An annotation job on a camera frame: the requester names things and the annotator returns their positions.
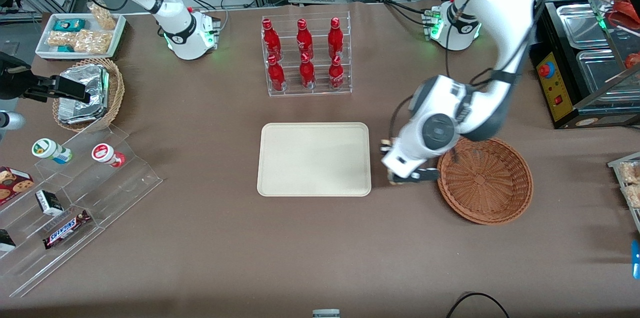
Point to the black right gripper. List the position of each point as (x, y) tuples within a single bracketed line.
[(15, 82)]

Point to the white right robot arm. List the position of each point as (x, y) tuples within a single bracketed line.
[(170, 13)]

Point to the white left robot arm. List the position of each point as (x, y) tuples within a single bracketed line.
[(500, 8)]

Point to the white plastic snack tray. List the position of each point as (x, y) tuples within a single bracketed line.
[(44, 49)]

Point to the light tan wicker basket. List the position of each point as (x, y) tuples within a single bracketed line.
[(116, 93)]

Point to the brown round wicker basket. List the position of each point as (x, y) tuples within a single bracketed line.
[(490, 183)]

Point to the beige rectangular tray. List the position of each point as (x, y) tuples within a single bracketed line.
[(314, 159)]

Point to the grey edged snack tray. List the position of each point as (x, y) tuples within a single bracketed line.
[(616, 164)]

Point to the silver foil pack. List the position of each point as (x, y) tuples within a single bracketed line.
[(95, 76)]

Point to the small teal snack pack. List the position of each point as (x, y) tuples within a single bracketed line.
[(65, 48)]

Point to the clear bag of crackers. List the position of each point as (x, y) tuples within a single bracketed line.
[(92, 41), (102, 16), (62, 38)]

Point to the green lid yogurt cup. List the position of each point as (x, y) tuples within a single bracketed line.
[(47, 150)]

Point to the teal snack box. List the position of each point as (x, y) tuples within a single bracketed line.
[(69, 25)]

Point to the red lid yogurt cup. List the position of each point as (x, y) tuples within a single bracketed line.
[(105, 153)]

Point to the red cookie box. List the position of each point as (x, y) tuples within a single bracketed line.
[(12, 185)]

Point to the clear acrylic stepped shelf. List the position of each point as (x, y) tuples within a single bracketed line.
[(125, 183)]

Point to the small black white box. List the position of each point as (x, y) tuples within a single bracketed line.
[(49, 203)]

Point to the red cola bottle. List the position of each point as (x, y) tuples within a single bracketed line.
[(304, 41), (276, 76), (307, 73), (336, 76), (271, 41), (335, 38)]

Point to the snickers chocolate bar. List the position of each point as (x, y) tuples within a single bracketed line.
[(66, 230)]

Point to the clear acrylic bottle rack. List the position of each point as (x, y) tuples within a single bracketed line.
[(310, 94)]

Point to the red emergency stop button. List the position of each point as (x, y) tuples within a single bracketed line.
[(546, 70)]

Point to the black snack pack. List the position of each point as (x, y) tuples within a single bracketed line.
[(6, 240)]

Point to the small grey label block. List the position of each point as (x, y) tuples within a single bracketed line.
[(326, 313)]

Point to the black food warmer cabinet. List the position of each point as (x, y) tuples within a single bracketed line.
[(547, 33)]

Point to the clear bag of snacks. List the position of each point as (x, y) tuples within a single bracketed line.
[(631, 172), (633, 196)]

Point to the large steel pan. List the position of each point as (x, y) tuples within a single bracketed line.
[(580, 23)]

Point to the blue plastic object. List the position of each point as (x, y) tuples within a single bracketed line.
[(636, 258)]

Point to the red fried food piece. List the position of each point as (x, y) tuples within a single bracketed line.
[(634, 60), (625, 14)]

